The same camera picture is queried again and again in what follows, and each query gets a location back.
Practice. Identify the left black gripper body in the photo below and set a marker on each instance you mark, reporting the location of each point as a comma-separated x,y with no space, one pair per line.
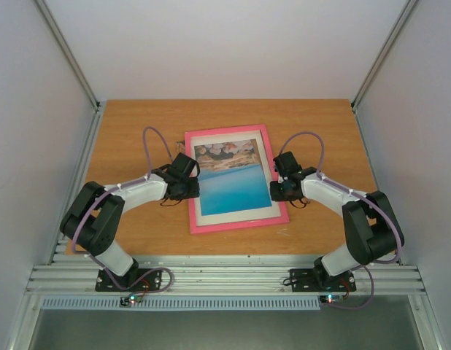
174,197

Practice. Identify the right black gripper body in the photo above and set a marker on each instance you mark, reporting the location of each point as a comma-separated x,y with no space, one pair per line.
277,190

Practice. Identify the pink photo frame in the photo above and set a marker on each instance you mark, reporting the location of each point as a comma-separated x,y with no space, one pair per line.
277,214

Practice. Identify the beach landscape photo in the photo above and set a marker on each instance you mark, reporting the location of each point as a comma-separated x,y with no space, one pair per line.
234,176

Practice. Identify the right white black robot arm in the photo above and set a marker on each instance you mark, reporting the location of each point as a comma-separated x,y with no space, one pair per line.
371,229

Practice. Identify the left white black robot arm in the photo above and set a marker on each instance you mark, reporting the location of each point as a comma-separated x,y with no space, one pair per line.
92,220

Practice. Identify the right controller board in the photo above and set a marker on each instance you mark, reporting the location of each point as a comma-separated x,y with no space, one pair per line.
331,299

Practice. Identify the controller board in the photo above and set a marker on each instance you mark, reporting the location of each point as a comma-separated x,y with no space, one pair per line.
130,301
331,299

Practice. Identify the left controller board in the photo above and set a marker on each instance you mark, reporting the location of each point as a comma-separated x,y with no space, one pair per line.
130,301

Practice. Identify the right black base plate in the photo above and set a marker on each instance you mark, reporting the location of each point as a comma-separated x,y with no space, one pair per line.
304,280

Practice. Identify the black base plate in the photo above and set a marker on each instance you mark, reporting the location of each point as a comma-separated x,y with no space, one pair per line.
152,279
304,280

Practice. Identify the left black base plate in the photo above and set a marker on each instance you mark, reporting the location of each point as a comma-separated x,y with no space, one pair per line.
152,279

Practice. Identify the aluminium front rail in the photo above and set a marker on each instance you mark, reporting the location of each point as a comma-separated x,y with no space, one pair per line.
220,275

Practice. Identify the grey slotted cable duct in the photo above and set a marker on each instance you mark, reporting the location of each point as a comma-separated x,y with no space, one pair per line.
184,303

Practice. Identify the right aluminium corner post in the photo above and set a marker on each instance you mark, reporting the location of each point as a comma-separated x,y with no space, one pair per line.
399,25

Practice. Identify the aluminium corner post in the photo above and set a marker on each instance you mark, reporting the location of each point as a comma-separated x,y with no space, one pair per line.
51,23
399,25

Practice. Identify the left aluminium corner post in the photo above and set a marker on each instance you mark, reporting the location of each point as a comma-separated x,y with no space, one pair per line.
51,23

